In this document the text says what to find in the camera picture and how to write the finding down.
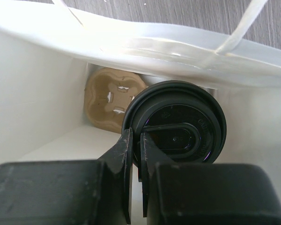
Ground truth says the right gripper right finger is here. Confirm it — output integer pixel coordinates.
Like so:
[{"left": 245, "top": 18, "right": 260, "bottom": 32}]
[{"left": 138, "top": 132, "right": 175, "bottom": 217}]

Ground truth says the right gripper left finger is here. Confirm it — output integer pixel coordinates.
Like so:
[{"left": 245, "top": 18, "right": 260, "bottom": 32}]
[{"left": 99, "top": 128, "right": 133, "bottom": 225}]

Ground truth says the black plastic cup lid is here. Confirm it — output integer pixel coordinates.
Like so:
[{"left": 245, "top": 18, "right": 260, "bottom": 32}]
[{"left": 122, "top": 81, "right": 227, "bottom": 166}]

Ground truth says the brown pulp cup carrier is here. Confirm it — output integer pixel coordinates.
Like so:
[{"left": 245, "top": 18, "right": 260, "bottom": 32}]
[{"left": 84, "top": 67, "right": 147, "bottom": 134}]

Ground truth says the white blue paper bag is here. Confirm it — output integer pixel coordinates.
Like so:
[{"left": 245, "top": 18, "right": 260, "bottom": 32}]
[{"left": 0, "top": 0, "right": 281, "bottom": 165}]

